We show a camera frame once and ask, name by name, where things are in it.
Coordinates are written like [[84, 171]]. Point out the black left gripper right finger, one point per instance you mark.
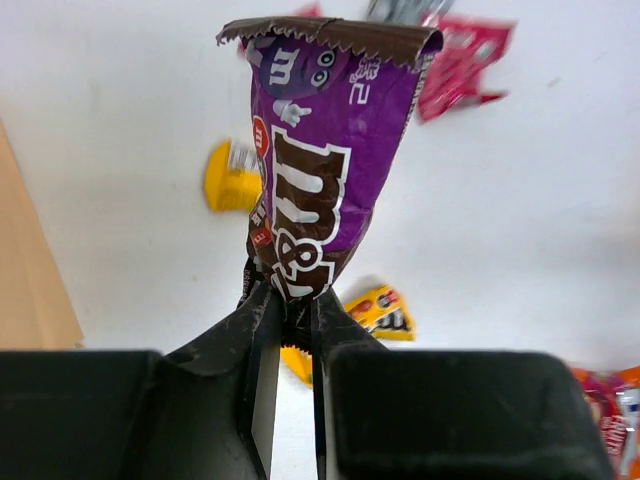
[[332, 329]]

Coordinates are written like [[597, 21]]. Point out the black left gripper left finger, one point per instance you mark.
[[220, 395]]

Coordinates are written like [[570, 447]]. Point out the yellow M&M's peanut packet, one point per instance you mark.
[[382, 311]]

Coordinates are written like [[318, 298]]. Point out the yellow snack bar wrapper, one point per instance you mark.
[[232, 180]]

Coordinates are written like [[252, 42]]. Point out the brown paper bag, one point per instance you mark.
[[36, 311]]

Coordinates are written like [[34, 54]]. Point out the purple M&M's chocolate packet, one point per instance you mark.
[[330, 103]]

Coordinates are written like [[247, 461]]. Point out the orange chips bag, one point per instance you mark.
[[614, 401]]

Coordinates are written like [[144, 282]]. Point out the silver snack packet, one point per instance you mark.
[[406, 12]]

